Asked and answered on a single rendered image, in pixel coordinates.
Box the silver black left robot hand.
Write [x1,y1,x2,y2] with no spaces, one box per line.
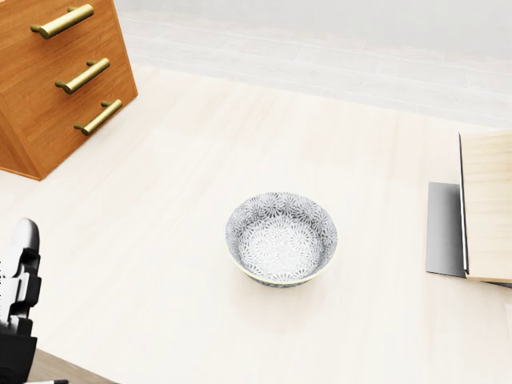
[0,217,70,384]

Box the small wooden drawer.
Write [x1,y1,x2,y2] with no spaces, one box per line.
[19,63,139,182]

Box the wooden cabinet with drawers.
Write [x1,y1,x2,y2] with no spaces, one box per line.
[0,0,139,182]

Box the medium wooden drawer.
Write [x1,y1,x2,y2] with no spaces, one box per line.
[0,30,132,143]

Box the grey floral patterned bowl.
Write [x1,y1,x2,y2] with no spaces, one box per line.
[224,190,339,289]

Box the large wooden drawer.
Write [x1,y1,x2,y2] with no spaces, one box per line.
[0,0,124,99]

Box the short brass drawer handle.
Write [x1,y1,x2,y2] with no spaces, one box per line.
[73,98,124,137]

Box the medium brass drawer handle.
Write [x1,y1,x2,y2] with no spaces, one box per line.
[54,57,111,95]

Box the long brass drawer handle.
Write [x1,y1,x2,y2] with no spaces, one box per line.
[30,3,95,40]

